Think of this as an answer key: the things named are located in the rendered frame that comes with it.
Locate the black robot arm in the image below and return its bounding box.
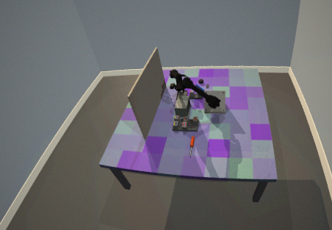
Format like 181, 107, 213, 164
170, 70, 220, 109

